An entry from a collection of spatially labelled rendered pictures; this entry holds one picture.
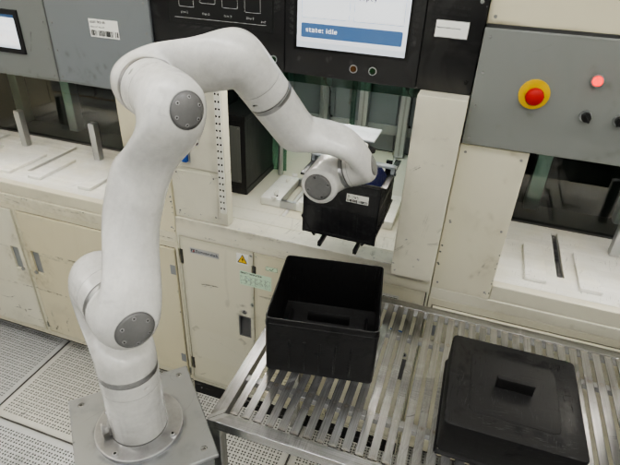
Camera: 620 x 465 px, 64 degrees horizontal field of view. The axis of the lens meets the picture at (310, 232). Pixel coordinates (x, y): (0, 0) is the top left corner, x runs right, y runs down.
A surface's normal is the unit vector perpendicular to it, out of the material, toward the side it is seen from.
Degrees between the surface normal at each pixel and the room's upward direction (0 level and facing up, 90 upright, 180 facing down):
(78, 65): 90
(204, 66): 104
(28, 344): 0
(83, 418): 0
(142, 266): 69
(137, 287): 63
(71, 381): 0
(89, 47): 90
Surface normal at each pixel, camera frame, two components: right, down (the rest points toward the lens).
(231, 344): -0.33, 0.48
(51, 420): 0.04, -0.85
